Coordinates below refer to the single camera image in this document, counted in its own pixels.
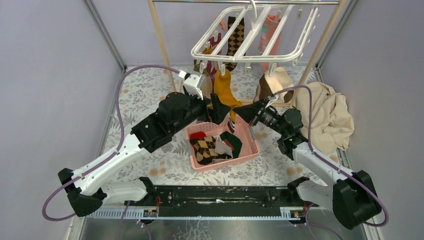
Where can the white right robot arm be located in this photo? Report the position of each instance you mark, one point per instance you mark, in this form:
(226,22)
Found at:
(351,196)

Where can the pink sock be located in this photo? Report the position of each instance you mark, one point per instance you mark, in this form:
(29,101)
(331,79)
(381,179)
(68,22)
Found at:
(267,31)

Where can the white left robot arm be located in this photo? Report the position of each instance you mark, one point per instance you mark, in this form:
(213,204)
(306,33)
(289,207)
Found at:
(88,188)

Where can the red patterned sock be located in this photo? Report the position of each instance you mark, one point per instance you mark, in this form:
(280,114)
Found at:
(197,135)

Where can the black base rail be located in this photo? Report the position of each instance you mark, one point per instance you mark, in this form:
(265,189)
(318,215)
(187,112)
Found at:
(256,202)

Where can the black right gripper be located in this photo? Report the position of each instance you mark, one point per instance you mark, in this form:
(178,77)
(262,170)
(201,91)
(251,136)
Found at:
(248,112)

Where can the pink plastic basket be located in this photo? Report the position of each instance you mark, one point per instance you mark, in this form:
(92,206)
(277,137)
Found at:
(249,150)

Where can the grey sock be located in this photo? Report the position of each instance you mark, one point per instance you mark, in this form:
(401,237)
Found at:
(224,152)

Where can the cream sock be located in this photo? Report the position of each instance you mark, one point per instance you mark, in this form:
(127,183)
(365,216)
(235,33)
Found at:
(269,85)

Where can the maroon hanging sock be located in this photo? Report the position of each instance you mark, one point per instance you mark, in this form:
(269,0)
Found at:
(213,42)

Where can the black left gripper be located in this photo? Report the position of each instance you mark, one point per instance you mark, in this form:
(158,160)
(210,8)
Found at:
(219,109)

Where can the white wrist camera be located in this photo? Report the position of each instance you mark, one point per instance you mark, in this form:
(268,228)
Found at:
(192,83)
(269,100)

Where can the beige crumpled cloth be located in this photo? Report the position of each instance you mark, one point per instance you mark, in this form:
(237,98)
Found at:
(327,121)

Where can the olive green striped sock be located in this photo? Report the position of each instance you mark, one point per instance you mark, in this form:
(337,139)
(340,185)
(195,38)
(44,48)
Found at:
(201,68)

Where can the floral patterned mat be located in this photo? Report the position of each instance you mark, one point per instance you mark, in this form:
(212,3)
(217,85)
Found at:
(170,165)

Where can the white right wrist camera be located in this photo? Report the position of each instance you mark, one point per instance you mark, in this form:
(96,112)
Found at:
(269,100)

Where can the brown argyle sock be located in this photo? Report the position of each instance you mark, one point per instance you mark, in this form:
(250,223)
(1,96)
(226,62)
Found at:
(204,149)
(235,40)

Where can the mustard yellow striped sock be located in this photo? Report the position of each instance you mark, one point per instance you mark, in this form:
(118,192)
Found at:
(222,87)

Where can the white plastic clip hanger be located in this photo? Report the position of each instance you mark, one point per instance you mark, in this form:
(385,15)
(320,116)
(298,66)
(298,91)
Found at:
(260,12)

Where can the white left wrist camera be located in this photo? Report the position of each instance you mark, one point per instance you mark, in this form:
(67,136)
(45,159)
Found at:
(192,83)

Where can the dark green sock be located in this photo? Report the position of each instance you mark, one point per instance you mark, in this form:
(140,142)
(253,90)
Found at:
(233,142)

